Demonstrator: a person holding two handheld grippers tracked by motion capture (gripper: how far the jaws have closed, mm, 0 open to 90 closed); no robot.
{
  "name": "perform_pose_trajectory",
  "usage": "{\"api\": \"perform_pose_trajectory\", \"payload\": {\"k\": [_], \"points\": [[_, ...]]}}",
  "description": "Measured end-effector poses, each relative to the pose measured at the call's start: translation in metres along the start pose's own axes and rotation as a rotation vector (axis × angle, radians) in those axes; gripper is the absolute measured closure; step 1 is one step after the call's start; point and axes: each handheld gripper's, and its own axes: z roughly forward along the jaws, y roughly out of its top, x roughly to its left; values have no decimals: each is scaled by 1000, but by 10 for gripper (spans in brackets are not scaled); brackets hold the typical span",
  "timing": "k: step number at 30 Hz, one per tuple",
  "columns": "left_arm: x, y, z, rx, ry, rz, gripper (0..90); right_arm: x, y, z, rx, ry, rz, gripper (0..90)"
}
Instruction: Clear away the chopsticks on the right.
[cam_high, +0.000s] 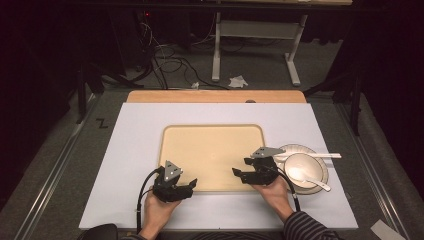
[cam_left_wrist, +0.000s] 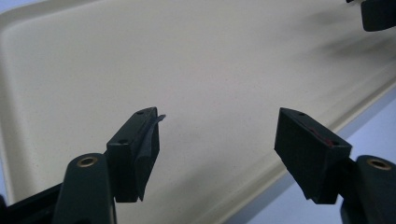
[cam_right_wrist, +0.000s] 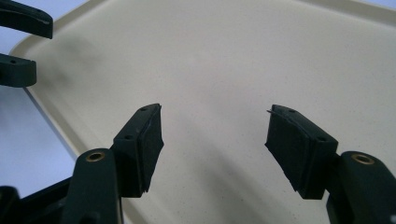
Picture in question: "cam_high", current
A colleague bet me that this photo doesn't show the black rounded chair part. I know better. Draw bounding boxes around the black rounded chair part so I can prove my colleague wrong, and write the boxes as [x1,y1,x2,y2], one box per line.
[77,223,119,240]

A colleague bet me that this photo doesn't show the large crumpled white paper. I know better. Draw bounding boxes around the large crumpled white paper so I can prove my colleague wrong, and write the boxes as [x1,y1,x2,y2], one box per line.
[228,75,249,89]

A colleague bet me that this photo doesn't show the white table cover board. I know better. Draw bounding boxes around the white table cover board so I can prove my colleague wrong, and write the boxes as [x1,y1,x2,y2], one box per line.
[78,102,359,231]

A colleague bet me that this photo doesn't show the white plate with dark rim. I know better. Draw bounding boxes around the white plate with dark rim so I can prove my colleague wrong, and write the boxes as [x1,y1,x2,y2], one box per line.
[275,143,330,196]

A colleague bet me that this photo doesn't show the aluminium floor rail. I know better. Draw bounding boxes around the aluminium floor rail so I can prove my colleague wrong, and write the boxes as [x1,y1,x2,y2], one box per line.
[334,103,409,240]
[13,94,101,240]

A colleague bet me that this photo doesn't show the black metal stand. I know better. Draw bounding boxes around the black metal stand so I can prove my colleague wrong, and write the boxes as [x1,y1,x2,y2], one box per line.
[75,63,105,125]
[303,66,365,137]

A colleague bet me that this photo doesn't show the white chopstick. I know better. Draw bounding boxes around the white chopstick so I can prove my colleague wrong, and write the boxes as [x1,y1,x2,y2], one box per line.
[274,152,342,158]
[275,154,342,160]

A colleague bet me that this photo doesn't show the white metal desk frame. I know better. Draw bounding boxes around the white metal desk frame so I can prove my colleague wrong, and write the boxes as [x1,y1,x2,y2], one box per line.
[211,0,354,87]

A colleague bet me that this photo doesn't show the black floor cables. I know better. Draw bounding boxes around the black floor cables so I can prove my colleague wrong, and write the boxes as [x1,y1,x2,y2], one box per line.
[133,19,231,91]

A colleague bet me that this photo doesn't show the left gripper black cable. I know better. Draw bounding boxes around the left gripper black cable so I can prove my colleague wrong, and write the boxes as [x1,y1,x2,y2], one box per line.
[135,168,162,234]

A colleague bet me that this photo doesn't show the flat white paper sheet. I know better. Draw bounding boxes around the flat white paper sheet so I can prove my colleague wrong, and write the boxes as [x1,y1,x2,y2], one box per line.
[369,219,408,240]

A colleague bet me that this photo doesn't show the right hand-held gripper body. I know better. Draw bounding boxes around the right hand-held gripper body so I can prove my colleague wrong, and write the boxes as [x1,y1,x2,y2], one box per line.
[246,146,287,186]

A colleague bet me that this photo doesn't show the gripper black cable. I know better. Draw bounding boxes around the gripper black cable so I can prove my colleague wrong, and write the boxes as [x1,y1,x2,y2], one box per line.
[135,168,162,234]
[275,165,301,213]

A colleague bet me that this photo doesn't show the white bowl with dark rim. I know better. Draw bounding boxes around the white bowl with dark rim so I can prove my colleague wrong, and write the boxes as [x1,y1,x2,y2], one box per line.
[284,152,324,189]

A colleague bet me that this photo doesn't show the person's left hand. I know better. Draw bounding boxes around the person's left hand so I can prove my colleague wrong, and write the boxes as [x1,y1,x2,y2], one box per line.
[139,190,183,238]

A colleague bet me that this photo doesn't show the beige plastic tray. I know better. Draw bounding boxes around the beige plastic tray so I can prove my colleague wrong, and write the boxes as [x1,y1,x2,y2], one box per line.
[158,124,268,194]

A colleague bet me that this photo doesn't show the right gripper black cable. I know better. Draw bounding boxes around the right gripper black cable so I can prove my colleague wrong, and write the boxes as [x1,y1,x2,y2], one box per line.
[275,165,301,213]

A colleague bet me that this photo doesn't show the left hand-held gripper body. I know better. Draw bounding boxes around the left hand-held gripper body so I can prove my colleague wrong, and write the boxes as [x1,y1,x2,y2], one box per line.
[153,160,188,203]

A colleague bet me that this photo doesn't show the white ceramic spoon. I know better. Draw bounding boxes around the white ceramic spoon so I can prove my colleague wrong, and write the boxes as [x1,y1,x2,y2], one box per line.
[289,165,332,193]

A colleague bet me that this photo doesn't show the person's right hand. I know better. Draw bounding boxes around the person's right hand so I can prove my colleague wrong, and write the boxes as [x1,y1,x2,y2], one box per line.
[251,177,296,223]

